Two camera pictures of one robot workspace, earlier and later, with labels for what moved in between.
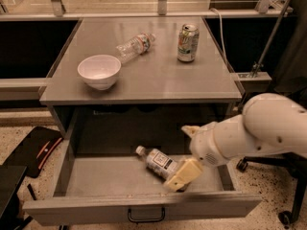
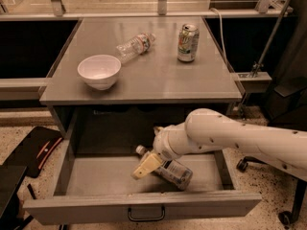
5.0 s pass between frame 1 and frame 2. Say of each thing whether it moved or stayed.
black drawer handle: stayed
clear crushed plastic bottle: stayed
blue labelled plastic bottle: stayed
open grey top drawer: stayed
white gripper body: moved
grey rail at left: stayed
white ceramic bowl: stayed
